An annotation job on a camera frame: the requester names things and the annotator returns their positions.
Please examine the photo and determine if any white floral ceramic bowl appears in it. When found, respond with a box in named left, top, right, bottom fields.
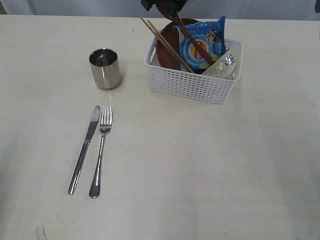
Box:
left=202, top=49, right=237, bottom=80

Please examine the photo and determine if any blue Lays chips bag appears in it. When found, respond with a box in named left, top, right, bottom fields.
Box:
left=175, top=16, right=227, bottom=72

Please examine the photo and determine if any stainless steel fork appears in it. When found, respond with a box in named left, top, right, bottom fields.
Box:
left=89, top=105, right=113, bottom=199

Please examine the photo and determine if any white plastic perforated basket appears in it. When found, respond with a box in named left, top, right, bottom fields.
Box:
left=144, top=38, right=243, bottom=104

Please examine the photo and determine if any stainless steel table knife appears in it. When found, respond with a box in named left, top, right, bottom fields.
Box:
left=68, top=105, right=101, bottom=195

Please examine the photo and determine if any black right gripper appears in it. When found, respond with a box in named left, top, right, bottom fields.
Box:
left=140, top=0, right=188, bottom=13

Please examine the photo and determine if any brown round plate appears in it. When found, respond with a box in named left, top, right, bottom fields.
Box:
left=155, top=18, right=201, bottom=71

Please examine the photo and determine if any stainless steel spoon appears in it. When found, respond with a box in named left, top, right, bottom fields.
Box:
left=159, top=9, right=214, bottom=65

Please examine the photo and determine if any stainless steel cup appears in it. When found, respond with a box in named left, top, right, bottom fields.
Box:
left=88, top=48, right=122, bottom=90

